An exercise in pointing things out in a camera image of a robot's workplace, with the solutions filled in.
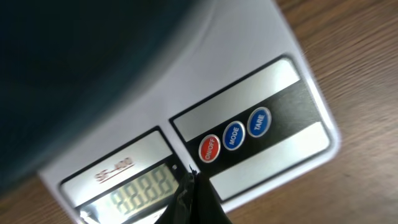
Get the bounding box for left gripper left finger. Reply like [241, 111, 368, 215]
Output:
[155, 168, 196, 224]

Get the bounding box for teal blue bowl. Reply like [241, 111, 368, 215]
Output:
[1, 0, 196, 194]

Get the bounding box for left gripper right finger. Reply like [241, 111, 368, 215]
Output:
[194, 173, 232, 224]

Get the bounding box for white digital kitchen scale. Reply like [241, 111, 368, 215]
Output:
[39, 1, 341, 223]

